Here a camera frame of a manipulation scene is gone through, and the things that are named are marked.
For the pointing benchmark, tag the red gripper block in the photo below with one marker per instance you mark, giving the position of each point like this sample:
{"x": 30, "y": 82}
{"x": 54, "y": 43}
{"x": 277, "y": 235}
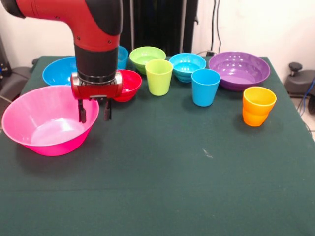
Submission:
{"x": 98, "y": 90}

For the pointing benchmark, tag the large pink bowl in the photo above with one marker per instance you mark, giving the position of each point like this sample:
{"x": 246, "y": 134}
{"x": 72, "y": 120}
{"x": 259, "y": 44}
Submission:
{"x": 29, "y": 110}

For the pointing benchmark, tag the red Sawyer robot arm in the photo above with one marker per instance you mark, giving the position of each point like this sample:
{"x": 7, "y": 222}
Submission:
{"x": 93, "y": 24}

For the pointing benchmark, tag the small red bowl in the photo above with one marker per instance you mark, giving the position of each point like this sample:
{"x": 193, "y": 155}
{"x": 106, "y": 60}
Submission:
{"x": 131, "y": 83}

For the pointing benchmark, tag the large blue bowl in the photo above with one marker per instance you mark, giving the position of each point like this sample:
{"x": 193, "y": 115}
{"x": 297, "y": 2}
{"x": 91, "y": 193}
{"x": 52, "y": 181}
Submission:
{"x": 59, "y": 71}

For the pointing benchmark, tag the small blue bowl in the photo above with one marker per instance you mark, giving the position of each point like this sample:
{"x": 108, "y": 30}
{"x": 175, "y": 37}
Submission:
{"x": 123, "y": 59}

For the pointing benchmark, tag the green cup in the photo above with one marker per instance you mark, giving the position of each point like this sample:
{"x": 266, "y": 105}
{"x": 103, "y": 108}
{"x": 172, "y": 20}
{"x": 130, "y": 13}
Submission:
{"x": 158, "y": 83}

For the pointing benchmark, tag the small green bowl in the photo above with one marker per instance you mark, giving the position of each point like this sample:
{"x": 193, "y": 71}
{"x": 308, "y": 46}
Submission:
{"x": 142, "y": 55}

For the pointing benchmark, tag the dark green tablecloth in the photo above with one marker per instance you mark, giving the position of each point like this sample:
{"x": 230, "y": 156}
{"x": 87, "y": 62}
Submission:
{"x": 157, "y": 172}

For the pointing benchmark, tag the dark grey machine base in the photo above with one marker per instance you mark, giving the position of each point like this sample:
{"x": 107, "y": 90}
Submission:
{"x": 14, "y": 81}
{"x": 300, "y": 83}

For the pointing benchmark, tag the small cyan bowl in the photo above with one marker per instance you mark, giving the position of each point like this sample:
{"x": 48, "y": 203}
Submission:
{"x": 184, "y": 67}

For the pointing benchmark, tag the black equipment case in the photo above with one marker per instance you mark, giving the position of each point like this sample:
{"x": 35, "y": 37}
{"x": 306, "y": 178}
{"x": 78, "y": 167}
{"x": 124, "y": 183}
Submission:
{"x": 3, "y": 61}

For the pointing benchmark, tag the blue cup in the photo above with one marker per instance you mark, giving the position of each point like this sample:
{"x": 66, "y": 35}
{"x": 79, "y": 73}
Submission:
{"x": 204, "y": 96}

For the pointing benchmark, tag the large purple bowl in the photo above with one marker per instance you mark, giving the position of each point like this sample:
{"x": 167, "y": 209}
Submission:
{"x": 236, "y": 71}

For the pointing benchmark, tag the orange cup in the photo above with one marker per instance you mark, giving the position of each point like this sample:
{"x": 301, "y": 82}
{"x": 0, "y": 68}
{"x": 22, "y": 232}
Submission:
{"x": 254, "y": 120}
{"x": 258, "y": 105}

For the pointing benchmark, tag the black pedestal column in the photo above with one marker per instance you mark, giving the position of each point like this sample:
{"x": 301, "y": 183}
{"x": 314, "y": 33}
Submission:
{"x": 157, "y": 24}

